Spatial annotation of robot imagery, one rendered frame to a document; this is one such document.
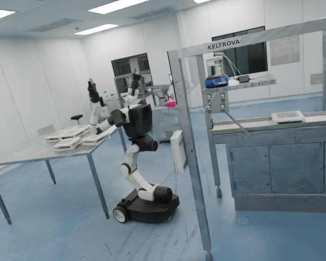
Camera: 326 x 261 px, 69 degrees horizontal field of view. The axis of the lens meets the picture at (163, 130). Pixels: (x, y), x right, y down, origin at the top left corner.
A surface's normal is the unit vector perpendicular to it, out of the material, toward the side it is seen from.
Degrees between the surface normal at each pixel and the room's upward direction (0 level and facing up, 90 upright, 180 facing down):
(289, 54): 90
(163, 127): 91
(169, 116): 90
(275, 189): 90
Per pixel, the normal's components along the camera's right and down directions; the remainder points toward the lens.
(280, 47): -0.32, 0.32
